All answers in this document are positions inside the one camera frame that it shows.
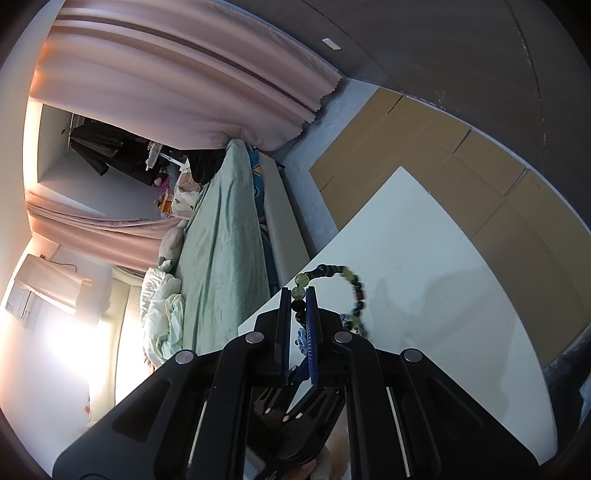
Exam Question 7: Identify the cartoon print pillow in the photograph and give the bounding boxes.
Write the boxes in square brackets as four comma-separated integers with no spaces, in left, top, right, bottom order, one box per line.
[170,170,205,219]

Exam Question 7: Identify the hanging black clothes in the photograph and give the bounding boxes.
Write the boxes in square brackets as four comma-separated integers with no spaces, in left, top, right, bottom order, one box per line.
[69,121,163,186]

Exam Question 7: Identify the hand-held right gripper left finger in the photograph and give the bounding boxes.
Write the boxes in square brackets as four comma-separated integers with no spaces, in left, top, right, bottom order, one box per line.
[52,287,296,480]

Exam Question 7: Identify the blue printed mattress cover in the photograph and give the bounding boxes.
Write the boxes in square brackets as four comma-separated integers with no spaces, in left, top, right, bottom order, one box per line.
[246,142,279,288]

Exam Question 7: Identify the bed with green sheet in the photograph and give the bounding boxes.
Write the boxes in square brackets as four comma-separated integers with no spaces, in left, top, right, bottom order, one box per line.
[139,138,311,366]

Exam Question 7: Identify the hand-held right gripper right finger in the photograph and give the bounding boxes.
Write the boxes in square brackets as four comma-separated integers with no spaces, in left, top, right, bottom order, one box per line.
[306,285,539,480]

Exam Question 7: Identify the brown cardboard sheets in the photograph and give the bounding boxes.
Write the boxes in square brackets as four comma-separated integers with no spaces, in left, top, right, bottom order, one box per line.
[308,87,588,370]

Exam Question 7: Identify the white drying rack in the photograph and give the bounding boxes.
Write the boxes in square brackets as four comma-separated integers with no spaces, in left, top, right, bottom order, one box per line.
[145,142,186,172]

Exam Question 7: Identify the narrow pink curtain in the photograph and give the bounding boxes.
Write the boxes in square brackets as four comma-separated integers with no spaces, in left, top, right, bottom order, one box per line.
[25,191,186,274]

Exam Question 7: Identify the white crumpled duvet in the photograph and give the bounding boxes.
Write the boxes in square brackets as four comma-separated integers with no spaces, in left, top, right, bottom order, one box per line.
[139,267,185,366]

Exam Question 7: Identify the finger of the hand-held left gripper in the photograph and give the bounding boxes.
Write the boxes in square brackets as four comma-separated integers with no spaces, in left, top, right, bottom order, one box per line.
[252,384,345,468]

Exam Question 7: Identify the pale green cloth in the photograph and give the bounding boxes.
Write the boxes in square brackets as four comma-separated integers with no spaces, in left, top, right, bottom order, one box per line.
[157,294,186,361]

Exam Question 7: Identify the white air conditioner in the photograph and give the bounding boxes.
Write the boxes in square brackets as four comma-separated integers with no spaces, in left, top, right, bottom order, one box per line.
[2,281,34,325]

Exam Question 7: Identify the green dark bead bracelet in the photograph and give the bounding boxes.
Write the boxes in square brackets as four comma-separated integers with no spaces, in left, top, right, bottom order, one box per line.
[292,263,370,339]

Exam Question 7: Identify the black bag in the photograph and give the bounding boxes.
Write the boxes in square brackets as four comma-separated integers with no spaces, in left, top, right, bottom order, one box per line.
[188,149,228,184]

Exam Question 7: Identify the wide pink curtain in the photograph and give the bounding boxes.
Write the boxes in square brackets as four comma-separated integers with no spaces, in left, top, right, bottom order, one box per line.
[34,0,345,154]

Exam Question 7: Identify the beige plush pillow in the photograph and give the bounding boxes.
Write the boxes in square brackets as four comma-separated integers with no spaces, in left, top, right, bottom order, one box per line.
[156,225,186,274]

